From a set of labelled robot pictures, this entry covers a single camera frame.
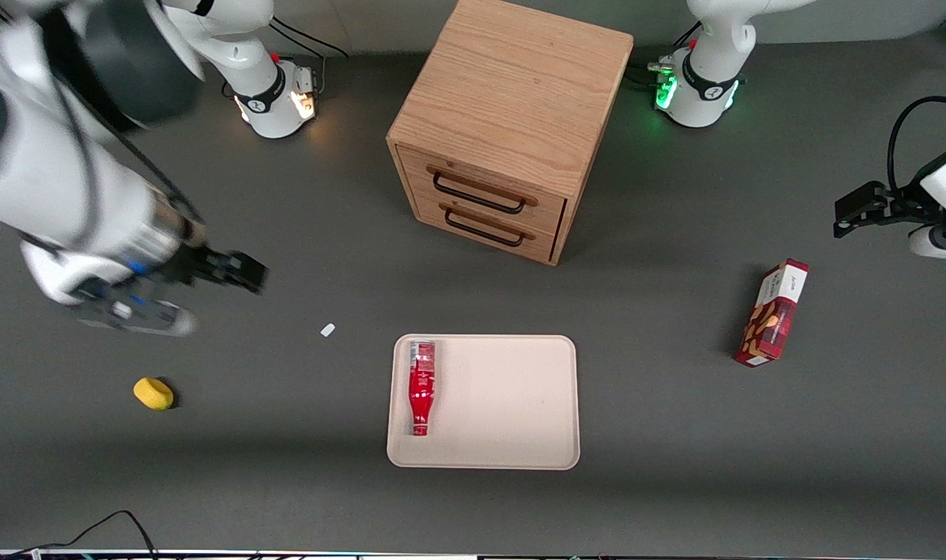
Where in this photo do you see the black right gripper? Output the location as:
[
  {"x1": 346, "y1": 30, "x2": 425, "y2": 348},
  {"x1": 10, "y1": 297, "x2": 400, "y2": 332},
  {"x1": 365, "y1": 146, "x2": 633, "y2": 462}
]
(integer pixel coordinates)
[{"x1": 156, "y1": 243, "x2": 270, "y2": 296}]

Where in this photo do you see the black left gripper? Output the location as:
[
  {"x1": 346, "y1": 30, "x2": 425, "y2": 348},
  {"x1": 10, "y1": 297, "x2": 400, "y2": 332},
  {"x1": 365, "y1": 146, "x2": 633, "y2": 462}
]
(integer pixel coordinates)
[{"x1": 833, "y1": 180, "x2": 939, "y2": 239}]

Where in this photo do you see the red coke bottle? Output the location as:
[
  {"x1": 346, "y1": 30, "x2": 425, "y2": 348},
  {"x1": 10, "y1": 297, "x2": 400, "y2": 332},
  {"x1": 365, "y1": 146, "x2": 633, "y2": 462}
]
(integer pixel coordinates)
[{"x1": 408, "y1": 340, "x2": 437, "y2": 437}]

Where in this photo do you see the beige rectangular tray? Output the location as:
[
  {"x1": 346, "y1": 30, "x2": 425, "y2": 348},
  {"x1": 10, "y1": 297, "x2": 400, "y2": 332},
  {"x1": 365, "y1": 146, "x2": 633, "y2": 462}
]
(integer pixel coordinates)
[{"x1": 386, "y1": 334, "x2": 581, "y2": 471}]

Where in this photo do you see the red cookie box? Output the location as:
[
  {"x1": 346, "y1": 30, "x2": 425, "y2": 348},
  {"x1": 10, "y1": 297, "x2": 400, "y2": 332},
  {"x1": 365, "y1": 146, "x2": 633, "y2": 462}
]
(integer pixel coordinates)
[{"x1": 734, "y1": 258, "x2": 811, "y2": 369}]

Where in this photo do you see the yellow sponge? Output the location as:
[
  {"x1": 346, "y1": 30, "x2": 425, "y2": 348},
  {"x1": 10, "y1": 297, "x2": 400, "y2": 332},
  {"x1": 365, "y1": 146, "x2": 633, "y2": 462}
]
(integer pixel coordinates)
[{"x1": 133, "y1": 377, "x2": 176, "y2": 411}]

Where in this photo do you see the wooden drawer cabinet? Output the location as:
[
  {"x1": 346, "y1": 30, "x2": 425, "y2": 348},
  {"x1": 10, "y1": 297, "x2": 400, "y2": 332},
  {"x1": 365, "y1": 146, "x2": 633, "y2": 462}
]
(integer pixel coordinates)
[{"x1": 386, "y1": 0, "x2": 635, "y2": 268}]

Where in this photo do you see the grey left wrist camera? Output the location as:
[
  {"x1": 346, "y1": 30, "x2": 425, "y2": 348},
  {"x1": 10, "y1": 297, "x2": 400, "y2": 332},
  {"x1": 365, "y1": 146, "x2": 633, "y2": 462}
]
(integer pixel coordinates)
[{"x1": 908, "y1": 223, "x2": 946, "y2": 263}]

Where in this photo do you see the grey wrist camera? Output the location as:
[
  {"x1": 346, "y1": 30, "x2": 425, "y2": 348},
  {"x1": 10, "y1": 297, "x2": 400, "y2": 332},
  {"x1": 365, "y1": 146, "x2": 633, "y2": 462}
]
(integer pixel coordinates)
[
  {"x1": 908, "y1": 223, "x2": 946, "y2": 263},
  {"x1": 75, "y1": 296, "x2": 199, "y2": 338}
]

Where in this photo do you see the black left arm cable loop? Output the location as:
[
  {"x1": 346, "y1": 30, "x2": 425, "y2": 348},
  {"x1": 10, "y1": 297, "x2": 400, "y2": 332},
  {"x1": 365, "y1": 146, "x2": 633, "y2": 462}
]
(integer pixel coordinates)
[{"x1": 887, "y1": 95, "x2": 946, "y2": 195}]

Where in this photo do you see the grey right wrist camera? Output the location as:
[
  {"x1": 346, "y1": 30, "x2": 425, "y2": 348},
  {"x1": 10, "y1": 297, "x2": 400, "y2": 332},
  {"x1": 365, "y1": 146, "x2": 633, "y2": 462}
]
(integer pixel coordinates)
[{"x1": 75, "y1": 296, "x2": 199, "y2": 338}]

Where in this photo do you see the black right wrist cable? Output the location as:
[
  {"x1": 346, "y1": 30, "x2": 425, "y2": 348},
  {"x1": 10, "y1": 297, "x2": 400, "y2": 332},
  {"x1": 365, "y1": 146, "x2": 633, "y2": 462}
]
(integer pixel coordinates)
[{"x1": 49, "y1": 74, "x2": 205, "y2": 228}]

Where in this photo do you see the black right arm base cable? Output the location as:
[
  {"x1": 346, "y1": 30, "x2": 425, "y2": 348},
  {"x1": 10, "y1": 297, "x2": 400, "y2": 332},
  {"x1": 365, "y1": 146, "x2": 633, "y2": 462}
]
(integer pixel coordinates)
[{"x1": 269, "y1": 19, "x2": 351, "y2": 60}]

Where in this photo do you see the black arm base cable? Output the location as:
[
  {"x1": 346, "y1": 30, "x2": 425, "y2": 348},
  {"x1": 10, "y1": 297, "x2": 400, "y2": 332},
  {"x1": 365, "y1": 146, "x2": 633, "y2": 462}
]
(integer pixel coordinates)
[
  {"x1": 269, "y1": 19, "x2": 351, "y2": 60},
  {"x1": 627, "y1": 22, "x2": 704, "y2": 88}
]

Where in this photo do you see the long black drawer handle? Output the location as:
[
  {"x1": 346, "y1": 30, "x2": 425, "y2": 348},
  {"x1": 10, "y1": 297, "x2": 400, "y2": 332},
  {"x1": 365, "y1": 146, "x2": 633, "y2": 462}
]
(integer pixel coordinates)
[{"x1": 432, "y1": 172, "x2": 527, "y2": 215}]

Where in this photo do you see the short black drawer handle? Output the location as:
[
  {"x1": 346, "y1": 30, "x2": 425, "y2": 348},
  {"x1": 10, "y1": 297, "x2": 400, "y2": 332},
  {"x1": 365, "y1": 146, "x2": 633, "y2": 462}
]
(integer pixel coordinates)
[{"x1": 443, "y1": 208, "x2": 527, "y2": 249}]

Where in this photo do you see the wooden drawer with short handle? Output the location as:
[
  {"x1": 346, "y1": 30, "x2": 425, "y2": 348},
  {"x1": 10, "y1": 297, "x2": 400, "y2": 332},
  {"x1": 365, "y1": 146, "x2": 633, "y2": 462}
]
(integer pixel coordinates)
[{"x1": 413, "y1": 193, "x2": 561, "y2": 262}]

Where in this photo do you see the black left arm base cable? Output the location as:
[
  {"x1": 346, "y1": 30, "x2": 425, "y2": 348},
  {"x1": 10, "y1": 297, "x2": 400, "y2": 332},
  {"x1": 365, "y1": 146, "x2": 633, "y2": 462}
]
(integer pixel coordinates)
[{"x1": 627, "y1": 22, "x2": 704, "y2": 88}]

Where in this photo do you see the wooden drawer with long handle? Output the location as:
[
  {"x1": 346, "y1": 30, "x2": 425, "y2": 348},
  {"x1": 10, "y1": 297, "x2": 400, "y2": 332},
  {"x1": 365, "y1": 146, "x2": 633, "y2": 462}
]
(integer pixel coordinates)
[{"x1": 398, "y1": 145, "x2": 569, "y2": 236}]

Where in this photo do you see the thin black table-edge cable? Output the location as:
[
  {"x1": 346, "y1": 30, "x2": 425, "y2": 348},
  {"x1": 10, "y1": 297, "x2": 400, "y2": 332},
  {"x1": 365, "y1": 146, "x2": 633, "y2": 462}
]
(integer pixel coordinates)
[{"x1": 5, "y1": 509, "x2": 159, "y2": 560}]

